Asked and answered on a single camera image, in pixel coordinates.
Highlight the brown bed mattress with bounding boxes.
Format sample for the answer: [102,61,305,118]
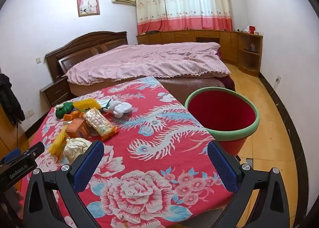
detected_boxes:
[68,75,236,99]

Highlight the maroon cloth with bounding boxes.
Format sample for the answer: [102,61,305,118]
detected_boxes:
[216,46,236,91]

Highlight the orange carton box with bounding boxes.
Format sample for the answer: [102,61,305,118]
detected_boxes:
[65,118,91,139]

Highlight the dark wooden nightstand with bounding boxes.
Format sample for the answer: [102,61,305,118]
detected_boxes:
[40,76,74,108]

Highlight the dark wooden headboard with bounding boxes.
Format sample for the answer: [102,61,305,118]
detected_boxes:
[45,31,129,83]

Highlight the white medicine box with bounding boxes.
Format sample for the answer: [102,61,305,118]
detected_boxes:
[95,97,112,111]

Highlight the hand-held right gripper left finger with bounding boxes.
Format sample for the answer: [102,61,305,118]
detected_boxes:
[19,140,105,228]

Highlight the thin power cable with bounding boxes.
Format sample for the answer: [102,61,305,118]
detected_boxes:
[245,72,278,95]

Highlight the green toy vegetable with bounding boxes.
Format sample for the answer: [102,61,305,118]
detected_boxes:
[55,102,74,119]

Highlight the clear snack packet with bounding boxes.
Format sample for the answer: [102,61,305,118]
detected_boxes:
[82,109,118,141]

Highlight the white sock bundle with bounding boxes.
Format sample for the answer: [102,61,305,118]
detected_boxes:
[103,100,132,119]

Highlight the red bin with green rim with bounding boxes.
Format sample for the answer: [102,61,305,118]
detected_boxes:
[184,87,260,157]

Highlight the yellow fringed strip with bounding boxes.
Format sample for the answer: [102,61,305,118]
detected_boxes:
[49,122,73,155]
[73,99,100,112]

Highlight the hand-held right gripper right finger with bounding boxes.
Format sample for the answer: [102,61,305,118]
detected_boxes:
[207,140,297,228]

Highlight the floral curtain with red hem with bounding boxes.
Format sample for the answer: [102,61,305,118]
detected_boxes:
[135,0,234,34]

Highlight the cream paper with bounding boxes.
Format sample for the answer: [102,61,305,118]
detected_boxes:
[63,138,93,165]

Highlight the dark hanging clothes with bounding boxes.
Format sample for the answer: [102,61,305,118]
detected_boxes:
[0,73,26,125]

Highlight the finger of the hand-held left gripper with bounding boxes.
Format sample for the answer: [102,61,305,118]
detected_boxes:
[15,142,45,164]
[3,148,21,162]

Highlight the bed with pink cover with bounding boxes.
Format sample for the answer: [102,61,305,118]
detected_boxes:
[64,42,232,84]

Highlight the light wooden wall cabinet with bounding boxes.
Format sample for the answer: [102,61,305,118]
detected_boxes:
[136,29,263,77]

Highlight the framed wedding photo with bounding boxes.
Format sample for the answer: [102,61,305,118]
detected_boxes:
[76,0,100,17]

